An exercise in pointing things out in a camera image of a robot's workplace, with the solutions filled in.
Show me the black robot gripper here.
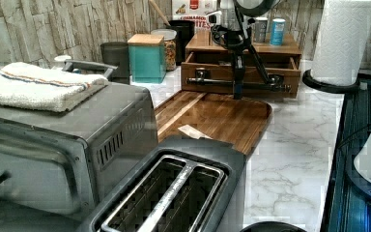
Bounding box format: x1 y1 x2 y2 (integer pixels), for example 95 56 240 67
211 9 271 100

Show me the wooden drawer with black handle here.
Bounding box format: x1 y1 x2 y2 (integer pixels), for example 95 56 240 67
181 51 300 99

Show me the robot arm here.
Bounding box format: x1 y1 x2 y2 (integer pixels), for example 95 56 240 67
198 0 286 100

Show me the wooden drawer cabinet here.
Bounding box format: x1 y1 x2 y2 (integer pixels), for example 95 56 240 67
185 31 302 66

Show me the blue tin can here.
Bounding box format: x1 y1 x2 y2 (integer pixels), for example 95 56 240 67
270 18 286 45

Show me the grey tin can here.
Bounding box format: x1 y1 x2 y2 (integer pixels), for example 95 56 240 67
254 17 268 43

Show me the wooden cutting board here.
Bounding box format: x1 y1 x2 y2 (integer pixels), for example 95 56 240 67
155 91 272 156

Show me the black paper towel holder base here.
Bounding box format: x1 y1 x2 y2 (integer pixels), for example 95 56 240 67
302 70 359 94

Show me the black utensil holder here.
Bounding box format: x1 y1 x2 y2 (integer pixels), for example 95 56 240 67
167 20 194 66

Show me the cinnamon cereal box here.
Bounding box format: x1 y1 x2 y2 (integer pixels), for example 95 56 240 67
172 0 217 31

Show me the white paper slip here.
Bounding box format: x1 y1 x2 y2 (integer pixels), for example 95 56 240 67
178 125 210 139

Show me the glass jar with snacks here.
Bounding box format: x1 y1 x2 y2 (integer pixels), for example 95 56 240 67
151 29 177 72

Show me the teal canister with wooden lid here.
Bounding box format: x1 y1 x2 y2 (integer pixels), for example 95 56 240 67
128 34 166 83

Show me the white paper towel roll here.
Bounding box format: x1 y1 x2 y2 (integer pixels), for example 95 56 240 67
311 0 371 87

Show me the black two-slot toaster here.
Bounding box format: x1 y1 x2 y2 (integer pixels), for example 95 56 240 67
75 137 246 232

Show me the dark grey cup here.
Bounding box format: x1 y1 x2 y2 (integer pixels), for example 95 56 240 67
100 42 130 84

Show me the black round object bottom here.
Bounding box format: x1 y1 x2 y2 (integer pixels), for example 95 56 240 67
240 221 306 232

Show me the silver toaster oven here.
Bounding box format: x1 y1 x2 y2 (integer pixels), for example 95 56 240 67
0 60 157 219

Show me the white folded towel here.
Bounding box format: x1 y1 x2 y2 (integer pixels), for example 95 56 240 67
0 62 109 112

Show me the wooden spoon handle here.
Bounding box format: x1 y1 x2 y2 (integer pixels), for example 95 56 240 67
148 0 171 26

